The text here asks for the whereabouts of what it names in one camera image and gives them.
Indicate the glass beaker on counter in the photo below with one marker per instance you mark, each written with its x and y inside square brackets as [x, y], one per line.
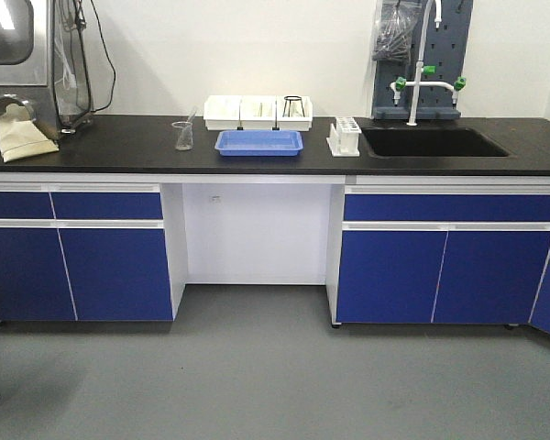
[184, 135]

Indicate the white lab faucet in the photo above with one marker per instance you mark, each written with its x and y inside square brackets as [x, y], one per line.
[420, 69]

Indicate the plastic bag of pegs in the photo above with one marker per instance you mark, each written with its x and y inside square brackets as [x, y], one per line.
[394, 31]

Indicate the white storage bin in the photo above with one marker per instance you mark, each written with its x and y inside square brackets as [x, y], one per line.
[257, 111]
[221, 112]
[303, 124]

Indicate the middle white storage bin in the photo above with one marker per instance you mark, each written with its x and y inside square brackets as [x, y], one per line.
[257, 111]

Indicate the grey-blue pegboard drying rack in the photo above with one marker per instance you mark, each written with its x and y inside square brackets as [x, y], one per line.
[445, 52]

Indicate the white test tube rack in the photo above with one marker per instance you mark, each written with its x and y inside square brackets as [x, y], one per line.
[343, 137]

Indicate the stainless steel glove box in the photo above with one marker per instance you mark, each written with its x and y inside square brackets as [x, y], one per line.
[43, 66]

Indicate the beige cloth sleeve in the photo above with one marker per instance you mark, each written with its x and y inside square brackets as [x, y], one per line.
[19, 137]

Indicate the left white storage bin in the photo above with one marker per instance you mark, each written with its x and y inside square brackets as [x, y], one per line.
[221, 112]

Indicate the black sink basin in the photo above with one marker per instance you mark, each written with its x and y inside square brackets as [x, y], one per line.
[426, 142]

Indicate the right white storage bin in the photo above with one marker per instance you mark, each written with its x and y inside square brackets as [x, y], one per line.
[303, 124]

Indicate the black wire tripod stand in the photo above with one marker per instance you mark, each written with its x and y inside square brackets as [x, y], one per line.
[293, 106]

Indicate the blue white lab cabinet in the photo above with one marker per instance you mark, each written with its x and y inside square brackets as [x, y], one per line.
[426, 250]

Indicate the blue plastic tray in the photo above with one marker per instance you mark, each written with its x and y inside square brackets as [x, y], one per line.
[259, 143]

